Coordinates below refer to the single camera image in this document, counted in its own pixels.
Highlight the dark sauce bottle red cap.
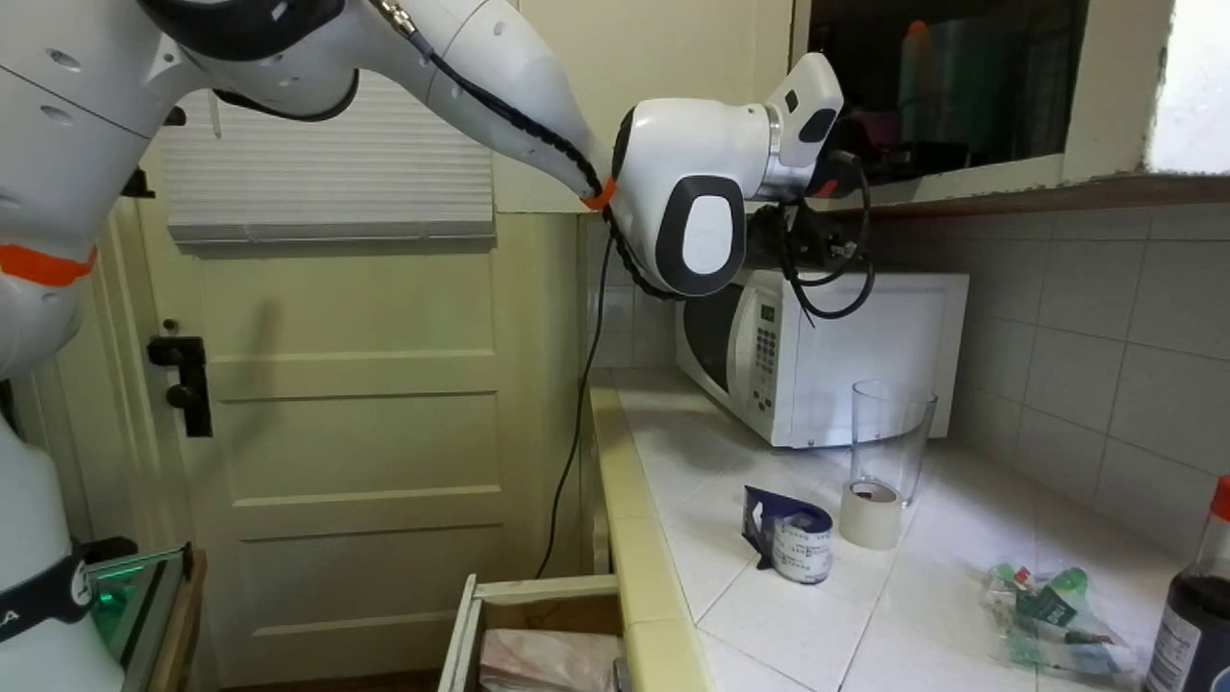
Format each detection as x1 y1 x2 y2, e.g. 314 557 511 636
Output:
1140 475 1230 692

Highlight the green plastic cup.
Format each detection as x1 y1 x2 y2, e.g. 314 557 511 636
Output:
925 35 1024 147

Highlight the small white cup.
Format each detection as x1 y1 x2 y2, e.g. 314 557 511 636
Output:
833 476 910 555

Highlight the open white drawer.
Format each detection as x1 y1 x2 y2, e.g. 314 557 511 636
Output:
434 568 628 692

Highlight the blue and white mug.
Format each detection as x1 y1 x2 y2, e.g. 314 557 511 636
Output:
737 482 837 589

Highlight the crumpled cloth in drawer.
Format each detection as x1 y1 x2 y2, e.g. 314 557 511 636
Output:
478 623 628 692

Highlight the white microwave oven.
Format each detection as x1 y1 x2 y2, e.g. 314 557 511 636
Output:
674 264 977 453

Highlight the white slatted window blind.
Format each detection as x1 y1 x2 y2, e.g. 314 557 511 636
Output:
163 75 498 249

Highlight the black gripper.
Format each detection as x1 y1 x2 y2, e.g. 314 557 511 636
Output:
808 147 888 216

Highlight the clear bag with green items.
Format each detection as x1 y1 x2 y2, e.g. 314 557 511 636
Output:
980 557 1147 686

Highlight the tall clear drinking glass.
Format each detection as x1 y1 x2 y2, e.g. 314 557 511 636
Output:
847 376 942 513

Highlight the black door latch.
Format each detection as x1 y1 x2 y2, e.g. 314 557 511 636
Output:
142 326 214 444

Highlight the cream wall cabinet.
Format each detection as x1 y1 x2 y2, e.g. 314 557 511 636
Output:
787 0 1230 221

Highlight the cream panel door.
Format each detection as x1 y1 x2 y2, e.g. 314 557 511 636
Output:
119 204 597 690

